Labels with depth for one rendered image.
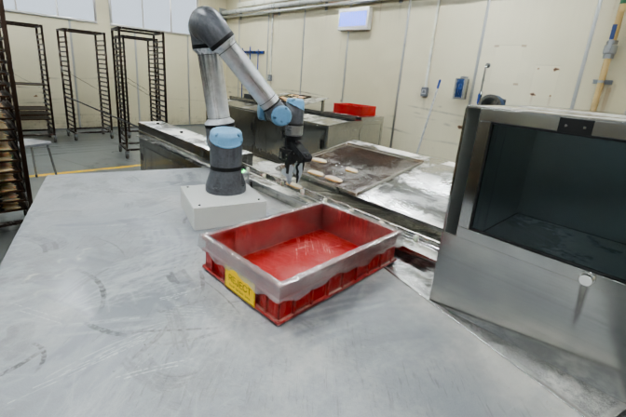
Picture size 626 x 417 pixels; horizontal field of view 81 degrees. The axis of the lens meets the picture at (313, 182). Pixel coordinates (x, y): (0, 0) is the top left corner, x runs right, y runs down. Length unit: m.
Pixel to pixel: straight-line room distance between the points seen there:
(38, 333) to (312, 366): 0.53
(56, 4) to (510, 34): 7.18
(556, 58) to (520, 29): 0.53
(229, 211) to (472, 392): 0.87
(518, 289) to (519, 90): 4.18
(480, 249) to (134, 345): 0.73
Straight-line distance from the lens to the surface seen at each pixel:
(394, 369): 0.79
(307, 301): 0.88
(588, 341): 0.90
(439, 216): 1.37
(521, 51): 5.00
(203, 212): 1.26
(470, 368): 0.85
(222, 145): 1.33
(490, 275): 0.91
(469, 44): 5.24
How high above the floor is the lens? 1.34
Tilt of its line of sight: 16 degrees down
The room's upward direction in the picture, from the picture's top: 4 degrees clockwise
